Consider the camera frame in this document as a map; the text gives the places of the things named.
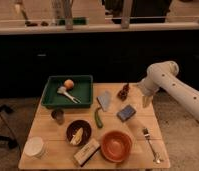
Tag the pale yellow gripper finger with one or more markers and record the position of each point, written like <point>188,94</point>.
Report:
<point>146,100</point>

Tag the silver fork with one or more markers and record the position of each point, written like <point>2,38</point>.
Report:
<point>156,155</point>

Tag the green plastic tray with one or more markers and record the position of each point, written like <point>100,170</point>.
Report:
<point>82,90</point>

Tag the blue sponge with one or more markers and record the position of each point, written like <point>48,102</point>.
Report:
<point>126,113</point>

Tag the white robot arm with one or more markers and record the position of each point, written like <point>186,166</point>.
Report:
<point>164,75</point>

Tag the red bowl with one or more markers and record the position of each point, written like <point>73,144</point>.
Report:
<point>116,146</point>

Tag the dark brown bowl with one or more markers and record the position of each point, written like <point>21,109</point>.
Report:
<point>75,126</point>

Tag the green cucumber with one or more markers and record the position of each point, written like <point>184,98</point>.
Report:
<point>97,118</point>

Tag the yellow banana piece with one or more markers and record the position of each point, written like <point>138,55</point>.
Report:
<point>76,139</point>

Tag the small dark metal cup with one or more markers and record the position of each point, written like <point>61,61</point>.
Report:
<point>58,116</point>

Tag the orange peach fruit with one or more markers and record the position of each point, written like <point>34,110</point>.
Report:
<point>68,84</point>

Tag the wooden block eraser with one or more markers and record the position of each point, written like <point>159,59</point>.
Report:
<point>86,151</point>

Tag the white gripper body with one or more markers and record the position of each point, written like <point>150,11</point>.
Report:
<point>148,87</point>

